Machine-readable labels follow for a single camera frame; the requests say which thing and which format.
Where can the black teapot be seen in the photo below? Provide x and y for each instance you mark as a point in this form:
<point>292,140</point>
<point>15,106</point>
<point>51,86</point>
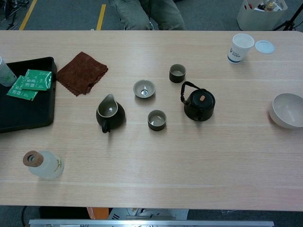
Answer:
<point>200,106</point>

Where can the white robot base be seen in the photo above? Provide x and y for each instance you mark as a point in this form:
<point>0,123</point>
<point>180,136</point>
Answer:
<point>151,212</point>

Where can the dark ceramic teacup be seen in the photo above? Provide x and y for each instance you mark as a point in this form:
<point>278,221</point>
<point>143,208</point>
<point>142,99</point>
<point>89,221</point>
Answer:
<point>177,78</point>
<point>156,126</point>

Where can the grey tea bowl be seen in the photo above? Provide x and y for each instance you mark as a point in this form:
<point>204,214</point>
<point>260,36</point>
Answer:
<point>139,88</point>

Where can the dark ceramic pitcher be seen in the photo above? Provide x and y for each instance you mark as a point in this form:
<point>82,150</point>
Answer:
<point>117,120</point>

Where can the brown cloth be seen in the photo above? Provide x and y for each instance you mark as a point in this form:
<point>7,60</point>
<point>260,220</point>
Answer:
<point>80,73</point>

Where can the person in grey trousers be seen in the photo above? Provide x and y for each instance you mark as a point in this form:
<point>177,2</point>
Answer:
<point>142,14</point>

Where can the white paper cup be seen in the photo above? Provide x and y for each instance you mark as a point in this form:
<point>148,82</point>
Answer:
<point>236,54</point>

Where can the orange plastic part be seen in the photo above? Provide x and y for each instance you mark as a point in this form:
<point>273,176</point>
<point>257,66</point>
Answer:
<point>97,212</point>

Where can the frosted jar with wooden lid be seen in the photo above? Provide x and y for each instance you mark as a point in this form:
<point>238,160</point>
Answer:
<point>47,166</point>

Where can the green tea packet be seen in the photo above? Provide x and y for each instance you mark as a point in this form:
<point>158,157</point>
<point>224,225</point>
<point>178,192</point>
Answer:
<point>38,80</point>
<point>19,92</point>

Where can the black plastic tray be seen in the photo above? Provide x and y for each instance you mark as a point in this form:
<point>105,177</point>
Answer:
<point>23,113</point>

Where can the beige bowl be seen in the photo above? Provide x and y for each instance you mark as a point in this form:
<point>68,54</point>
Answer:
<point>288,111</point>

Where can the white storage bin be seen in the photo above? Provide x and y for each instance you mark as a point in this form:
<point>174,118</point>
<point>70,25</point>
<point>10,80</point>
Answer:
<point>258,19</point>

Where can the white frosted bottle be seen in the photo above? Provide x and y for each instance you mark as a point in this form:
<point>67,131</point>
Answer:
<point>6,75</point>

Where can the black tripod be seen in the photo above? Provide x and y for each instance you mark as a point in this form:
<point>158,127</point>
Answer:
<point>288,23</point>

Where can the aluminium rail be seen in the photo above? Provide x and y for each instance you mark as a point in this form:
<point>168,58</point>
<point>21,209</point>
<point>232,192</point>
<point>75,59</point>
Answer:
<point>142,223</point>

